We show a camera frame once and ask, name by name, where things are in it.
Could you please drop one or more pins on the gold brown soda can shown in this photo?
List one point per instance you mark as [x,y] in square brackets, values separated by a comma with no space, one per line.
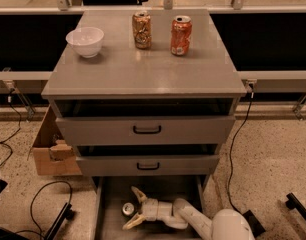
[141,27]

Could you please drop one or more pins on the top grey drawer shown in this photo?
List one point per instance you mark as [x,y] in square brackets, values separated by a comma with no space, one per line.
[111,131]

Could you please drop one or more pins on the black stand leg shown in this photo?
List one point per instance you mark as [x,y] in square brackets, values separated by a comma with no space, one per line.
[293,203]
[66,213]

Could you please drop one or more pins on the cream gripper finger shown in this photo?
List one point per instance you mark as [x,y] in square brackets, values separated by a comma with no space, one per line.
[141,197]
[136,220]

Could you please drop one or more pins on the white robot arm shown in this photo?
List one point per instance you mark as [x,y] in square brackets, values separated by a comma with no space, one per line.
[227,224]

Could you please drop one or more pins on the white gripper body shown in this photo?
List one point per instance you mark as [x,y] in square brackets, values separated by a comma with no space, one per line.
[152,209]

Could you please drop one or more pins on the green soda can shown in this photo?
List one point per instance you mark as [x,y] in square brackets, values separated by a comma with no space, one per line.
[128,209]

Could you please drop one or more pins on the middle grey drawer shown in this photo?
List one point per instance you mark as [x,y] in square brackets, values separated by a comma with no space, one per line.
[147,165]

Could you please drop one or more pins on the grey drawer cabinet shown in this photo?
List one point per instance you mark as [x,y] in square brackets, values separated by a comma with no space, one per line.
[123,81]

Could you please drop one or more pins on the white bowl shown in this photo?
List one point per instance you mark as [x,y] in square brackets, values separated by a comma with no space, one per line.
[86,41]

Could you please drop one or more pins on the grey drawer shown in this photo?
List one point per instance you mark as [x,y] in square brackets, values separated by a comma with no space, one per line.
[111,131]
[147,165]
[114,192]

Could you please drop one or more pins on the bottom grey drawer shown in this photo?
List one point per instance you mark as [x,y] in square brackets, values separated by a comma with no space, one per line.
[114,192]

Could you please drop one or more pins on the black stand leg right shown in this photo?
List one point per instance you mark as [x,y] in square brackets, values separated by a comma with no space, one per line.
[293,203]

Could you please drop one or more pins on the cardboard box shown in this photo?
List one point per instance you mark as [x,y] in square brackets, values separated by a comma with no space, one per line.
[52,155]

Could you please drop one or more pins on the orange soda can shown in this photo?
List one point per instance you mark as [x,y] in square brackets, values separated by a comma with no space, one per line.
[181,30]

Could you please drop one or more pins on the black power adapter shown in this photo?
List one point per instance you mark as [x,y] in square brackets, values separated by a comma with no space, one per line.
[255,225]

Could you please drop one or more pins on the black stand leg left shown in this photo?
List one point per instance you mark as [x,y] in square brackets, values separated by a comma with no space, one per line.
[66,213]

